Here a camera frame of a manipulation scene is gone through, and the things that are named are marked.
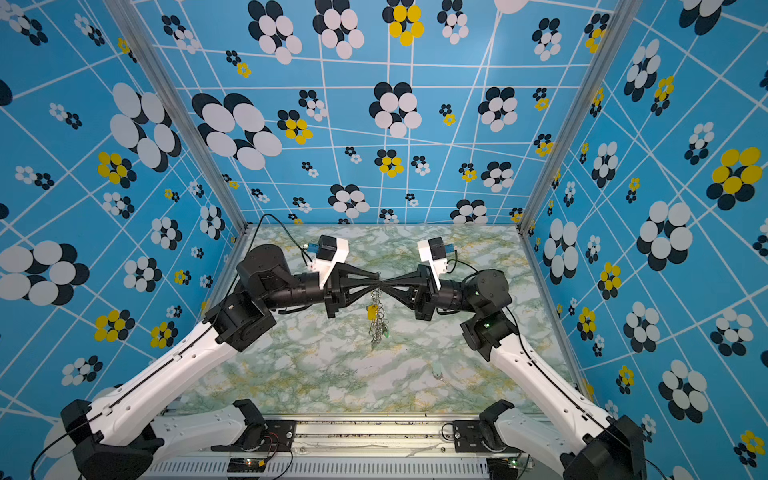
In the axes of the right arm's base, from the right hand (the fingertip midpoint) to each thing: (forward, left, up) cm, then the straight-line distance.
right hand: (385, 291), depth 56 cm
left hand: (+1, +1, +3) cm, 3 cm away
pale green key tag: (-1, -13, -39) cm, 41 cm away
